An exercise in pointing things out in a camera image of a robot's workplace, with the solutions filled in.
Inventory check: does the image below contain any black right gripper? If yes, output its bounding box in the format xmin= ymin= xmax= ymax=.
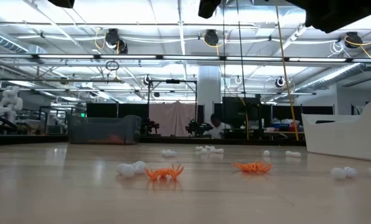
xmin=197 ymin=0 xmax=222 ymax=19

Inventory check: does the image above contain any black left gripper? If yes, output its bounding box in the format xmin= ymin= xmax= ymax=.
xmin=47 ymin=0 xmax=76 ymax=9

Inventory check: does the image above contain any orange plastic spider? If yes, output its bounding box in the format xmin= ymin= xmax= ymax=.
xmin=231 ymin=160 xmax=273 ymax=174
xmin=144 ymin=163 xmax=185 ymax=182

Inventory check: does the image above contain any beige curtain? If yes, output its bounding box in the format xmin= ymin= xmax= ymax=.
xmin=148 ymin=101 xmax=197 ymax=137

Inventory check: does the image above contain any person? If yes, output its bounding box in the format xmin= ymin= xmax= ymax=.
xmin=204 ymin=114 xmax=233 ymax=139

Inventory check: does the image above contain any dark grey plastic bin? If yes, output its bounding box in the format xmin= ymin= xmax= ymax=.
xmin=66 ymin=114 xmax=143 ymax=146

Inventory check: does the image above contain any blue storage box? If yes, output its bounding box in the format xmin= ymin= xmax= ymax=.
xmin=271 ymin=123 xmax=294 ymax=131

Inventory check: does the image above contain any white plastic bin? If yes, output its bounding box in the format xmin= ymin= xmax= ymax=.
xmin=301 ymin=99 xmax=371 ymax=163

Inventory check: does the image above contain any yellow hanging cable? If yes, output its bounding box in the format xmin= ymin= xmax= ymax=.
xmin=275 ymin=0 xmax=300 ymax=141
xmin=238 ymin=96 xmax=250 ymax=141

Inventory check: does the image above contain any black curved hose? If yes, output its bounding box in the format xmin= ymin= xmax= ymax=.
xmin=0 ymin=113 xmax=18 ymax=133

